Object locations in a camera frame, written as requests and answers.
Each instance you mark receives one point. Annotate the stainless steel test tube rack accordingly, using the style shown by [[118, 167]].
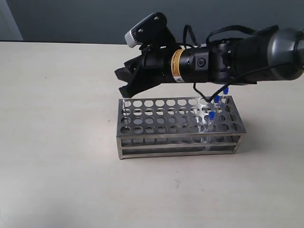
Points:
[[178, 126]]

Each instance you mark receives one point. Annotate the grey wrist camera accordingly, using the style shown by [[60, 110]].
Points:
[[146, 31]]

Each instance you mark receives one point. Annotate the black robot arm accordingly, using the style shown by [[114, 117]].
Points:
[[278, 56]]

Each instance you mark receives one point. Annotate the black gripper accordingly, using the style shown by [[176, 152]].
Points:
[[164, 65]]

